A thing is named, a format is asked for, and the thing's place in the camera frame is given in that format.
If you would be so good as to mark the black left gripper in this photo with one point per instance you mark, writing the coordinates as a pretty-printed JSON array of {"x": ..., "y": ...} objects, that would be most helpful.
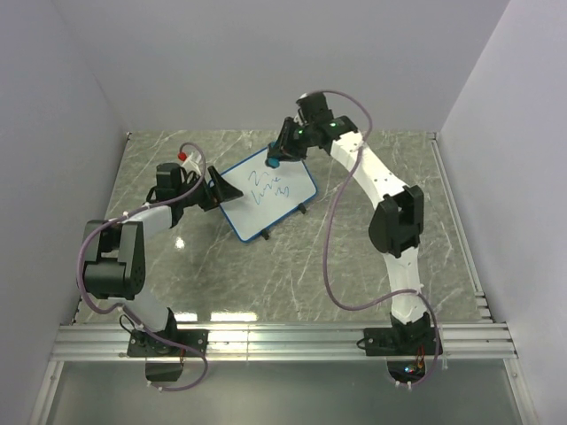
[{"x": 224, "y": 191}]

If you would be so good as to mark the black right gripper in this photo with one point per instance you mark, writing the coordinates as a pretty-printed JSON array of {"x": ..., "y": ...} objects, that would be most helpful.
[{"x": 287, "y": 127}]

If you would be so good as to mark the blue whiteboard eraser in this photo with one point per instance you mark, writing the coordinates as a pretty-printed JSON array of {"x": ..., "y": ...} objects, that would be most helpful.
[{"x": 272, "y": 163}]

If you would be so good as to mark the blue framed whiteboard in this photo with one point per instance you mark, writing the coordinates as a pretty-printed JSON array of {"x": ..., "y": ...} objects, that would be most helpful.
[{"x": 269, "y": 194}]

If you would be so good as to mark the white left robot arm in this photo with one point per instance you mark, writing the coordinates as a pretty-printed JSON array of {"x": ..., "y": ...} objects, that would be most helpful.
[{"x": 112, "y": 265}]

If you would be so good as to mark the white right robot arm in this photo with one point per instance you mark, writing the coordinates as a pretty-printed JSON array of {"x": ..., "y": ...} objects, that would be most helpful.
[{"x": 396, "y": 225}]

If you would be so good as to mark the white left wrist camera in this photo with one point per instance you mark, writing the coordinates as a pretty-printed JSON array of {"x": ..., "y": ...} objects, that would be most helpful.
[{"x": 192, "y": 162}]

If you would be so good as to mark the metal wire whiteboard stand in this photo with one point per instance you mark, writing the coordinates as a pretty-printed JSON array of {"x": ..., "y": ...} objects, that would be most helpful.
[{"x": 300, "y": 208}]

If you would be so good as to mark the aluminium mounting rail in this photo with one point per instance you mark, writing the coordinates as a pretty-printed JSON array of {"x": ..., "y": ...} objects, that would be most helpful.
[{"x": 254, "y": 341}]

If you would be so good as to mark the aluminium side rail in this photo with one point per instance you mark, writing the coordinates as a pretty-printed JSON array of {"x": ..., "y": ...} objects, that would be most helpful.
[{"x": 480, "y": 296}]

